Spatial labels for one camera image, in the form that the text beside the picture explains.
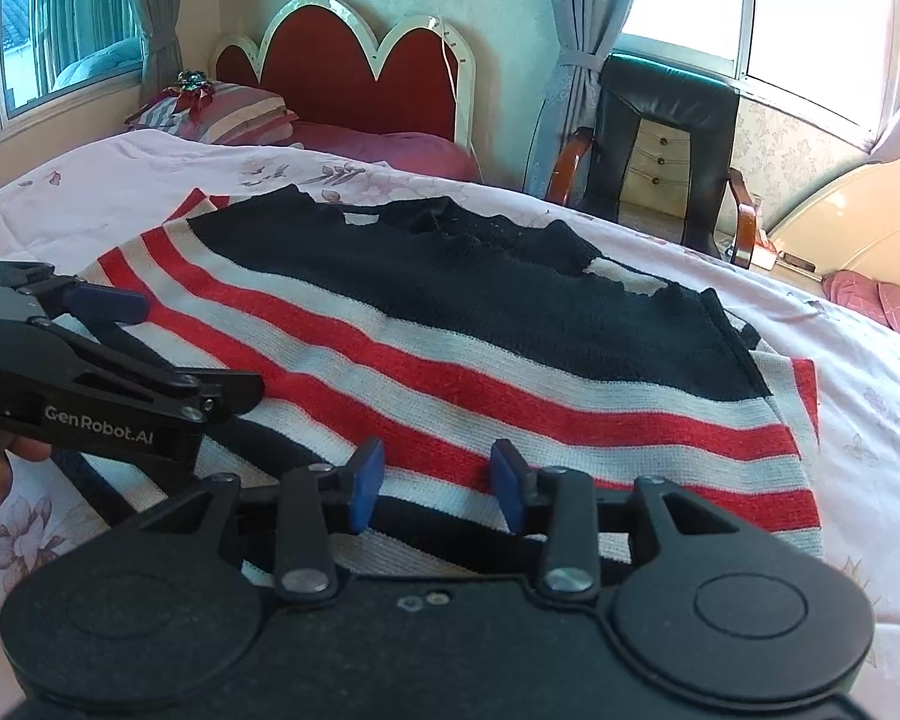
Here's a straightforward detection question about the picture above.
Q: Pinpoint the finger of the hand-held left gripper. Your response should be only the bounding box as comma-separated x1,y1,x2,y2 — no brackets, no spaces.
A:
0,260,151,325
28,319,265,426

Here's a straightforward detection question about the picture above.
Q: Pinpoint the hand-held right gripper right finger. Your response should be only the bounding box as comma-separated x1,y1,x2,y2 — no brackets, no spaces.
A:
490,439,721,602

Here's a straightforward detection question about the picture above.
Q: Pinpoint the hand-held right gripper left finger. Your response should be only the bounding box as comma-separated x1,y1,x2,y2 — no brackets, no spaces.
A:
139,437,386,602

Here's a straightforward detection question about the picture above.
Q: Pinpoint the striped knit sweater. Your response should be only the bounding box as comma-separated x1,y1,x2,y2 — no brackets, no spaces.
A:
45,184,826,582

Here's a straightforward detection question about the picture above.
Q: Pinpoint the striped pillow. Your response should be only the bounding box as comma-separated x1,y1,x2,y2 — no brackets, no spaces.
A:
126,82,301,148

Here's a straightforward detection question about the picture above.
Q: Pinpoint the dark shiny ribbon bow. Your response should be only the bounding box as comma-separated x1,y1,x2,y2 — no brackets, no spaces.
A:
166,67,215,115

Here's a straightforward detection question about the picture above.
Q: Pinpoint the blue quilt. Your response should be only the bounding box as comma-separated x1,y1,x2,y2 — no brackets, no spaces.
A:
49,37,146,91

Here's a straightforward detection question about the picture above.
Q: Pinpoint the side window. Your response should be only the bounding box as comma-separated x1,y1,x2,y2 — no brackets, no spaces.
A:
0,0,148,152

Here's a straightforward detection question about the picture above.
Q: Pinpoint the dark pink pillow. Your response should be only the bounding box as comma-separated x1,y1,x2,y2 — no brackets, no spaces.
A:
289,120,485,182

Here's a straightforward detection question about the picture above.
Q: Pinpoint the red scalloped headboard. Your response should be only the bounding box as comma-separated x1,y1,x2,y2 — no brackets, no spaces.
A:
210,0,478,166

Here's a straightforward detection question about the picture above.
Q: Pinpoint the pink floral bed sheet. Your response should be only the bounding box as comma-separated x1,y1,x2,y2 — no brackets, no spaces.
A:
0,127,900,691

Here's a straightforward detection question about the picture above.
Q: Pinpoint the black leather armchair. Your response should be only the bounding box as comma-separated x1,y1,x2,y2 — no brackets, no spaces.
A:
544,52,760,269

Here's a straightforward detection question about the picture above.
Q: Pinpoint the pink patterned pillow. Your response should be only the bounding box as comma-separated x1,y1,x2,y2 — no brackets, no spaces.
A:
821,270,900,350

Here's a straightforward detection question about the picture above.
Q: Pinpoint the cream rounded headboard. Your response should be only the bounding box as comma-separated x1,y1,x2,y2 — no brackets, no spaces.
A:
765,154,900,293

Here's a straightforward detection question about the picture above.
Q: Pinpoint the white wall cable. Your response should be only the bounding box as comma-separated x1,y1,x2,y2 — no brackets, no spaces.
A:
409,0,490,182

